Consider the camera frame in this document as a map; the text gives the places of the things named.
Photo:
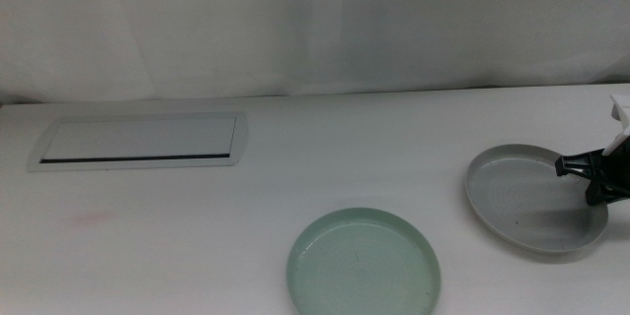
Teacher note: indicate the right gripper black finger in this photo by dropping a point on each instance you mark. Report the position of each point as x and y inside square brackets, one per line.
[581, 165]
[603, 196]

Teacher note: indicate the white right camera bracket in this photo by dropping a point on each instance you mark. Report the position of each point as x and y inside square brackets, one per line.
[621, 118]

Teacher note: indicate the green plate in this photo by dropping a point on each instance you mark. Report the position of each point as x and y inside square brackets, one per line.
[364, 266]

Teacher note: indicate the white backdrop curtain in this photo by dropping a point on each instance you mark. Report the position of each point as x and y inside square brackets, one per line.
[344, 24]

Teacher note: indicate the grey plate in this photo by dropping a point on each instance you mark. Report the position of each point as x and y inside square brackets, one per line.
[522, 202]

